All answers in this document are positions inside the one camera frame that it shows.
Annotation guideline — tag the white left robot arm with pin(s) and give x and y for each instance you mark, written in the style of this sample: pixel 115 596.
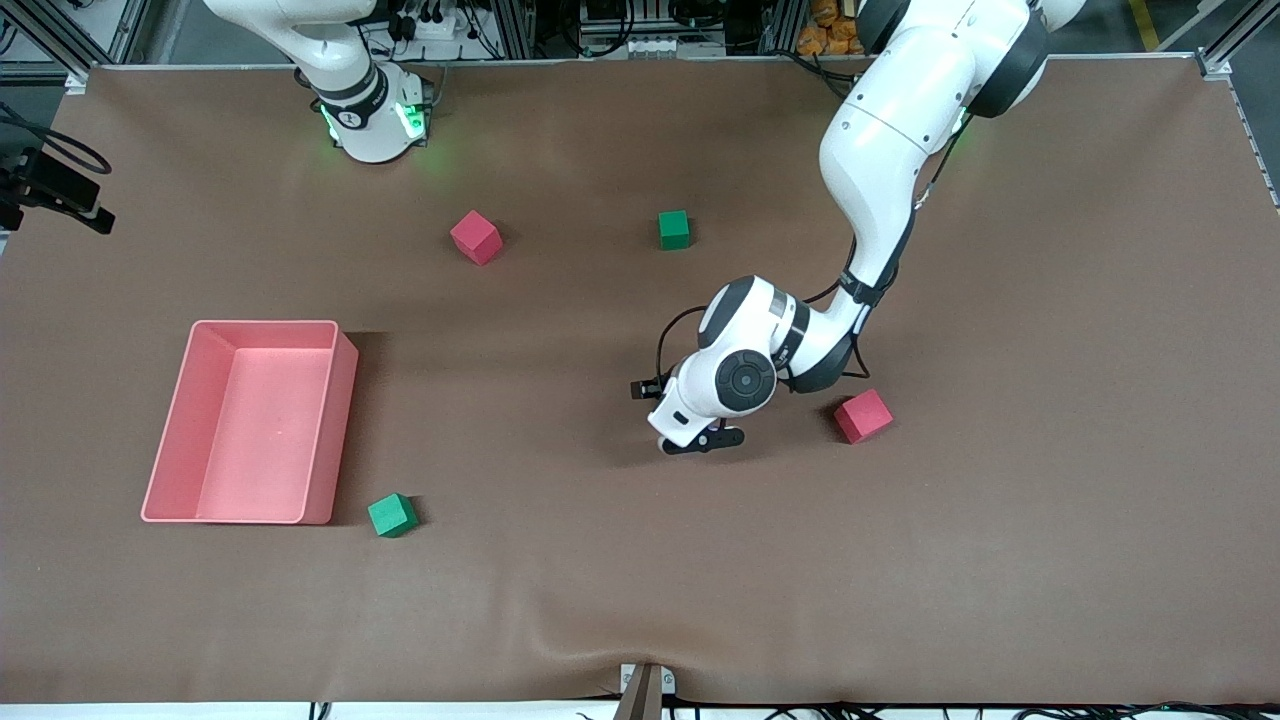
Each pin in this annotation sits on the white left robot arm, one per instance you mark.
pixel 890 130

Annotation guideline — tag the black electronics box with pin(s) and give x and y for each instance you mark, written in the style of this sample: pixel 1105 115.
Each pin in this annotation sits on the black electronics box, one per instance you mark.
pixel 610 12

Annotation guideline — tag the white power strip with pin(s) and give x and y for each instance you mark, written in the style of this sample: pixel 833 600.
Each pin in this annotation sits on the white power strip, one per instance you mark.
pixel 440 28

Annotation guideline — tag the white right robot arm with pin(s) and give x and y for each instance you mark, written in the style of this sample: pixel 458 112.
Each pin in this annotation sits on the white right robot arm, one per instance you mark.
pixel 375 130

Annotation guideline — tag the metal clamp bracket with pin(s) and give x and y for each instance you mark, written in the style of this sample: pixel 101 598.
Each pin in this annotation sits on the metal clamp bracket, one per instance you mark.
pixel 645 690

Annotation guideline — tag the pink foam cube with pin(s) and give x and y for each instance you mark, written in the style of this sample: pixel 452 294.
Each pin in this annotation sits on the pink foam cube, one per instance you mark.
pixel 476 238
pixel 863 416

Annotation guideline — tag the aluminium frame corner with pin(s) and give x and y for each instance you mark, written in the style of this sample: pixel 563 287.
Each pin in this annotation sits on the aluminium frame corner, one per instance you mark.
pixel 78 80
pixel 1215 68

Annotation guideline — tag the aluminium frame post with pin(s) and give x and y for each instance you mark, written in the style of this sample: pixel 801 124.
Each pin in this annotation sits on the aluminium frame post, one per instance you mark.
pixel 784 25
pixel 513 25

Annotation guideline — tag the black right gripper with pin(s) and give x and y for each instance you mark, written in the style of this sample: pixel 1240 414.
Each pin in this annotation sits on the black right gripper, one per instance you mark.
pixel 11 215

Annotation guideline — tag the pink plastic tray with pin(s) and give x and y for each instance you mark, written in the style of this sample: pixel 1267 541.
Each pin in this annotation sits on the pink plastic tray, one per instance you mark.
pixel 260 430

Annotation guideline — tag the bag of orange snacks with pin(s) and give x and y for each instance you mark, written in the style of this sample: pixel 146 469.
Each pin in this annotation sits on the bag of orange snacks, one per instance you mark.
pixel 825 35

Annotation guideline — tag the white terminal strip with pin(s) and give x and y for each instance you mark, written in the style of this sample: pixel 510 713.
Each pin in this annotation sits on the white terminal strip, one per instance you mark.
pixel 670 46

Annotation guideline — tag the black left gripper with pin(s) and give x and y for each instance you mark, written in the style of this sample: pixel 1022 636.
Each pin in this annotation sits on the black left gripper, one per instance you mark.
pixel 650 394

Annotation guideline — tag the green foam cube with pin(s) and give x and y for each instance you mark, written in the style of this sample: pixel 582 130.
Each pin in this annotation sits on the green foam cube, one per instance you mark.
pixel 674 230
pixel 392 515

